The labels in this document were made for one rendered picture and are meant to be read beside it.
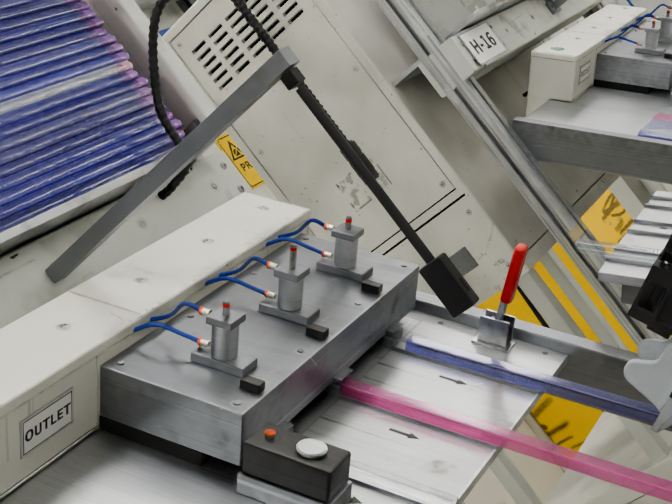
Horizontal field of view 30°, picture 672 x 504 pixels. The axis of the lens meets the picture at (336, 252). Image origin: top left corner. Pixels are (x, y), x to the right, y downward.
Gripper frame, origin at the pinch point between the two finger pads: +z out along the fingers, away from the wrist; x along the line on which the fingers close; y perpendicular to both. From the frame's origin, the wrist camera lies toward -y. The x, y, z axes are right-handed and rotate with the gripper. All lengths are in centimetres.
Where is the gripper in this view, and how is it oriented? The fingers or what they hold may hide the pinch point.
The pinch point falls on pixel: (671, 417)
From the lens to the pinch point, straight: 114.9
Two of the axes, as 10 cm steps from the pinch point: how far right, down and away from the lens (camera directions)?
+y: -8.4, -4.6, 2.8
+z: -3.0, 8.2, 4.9
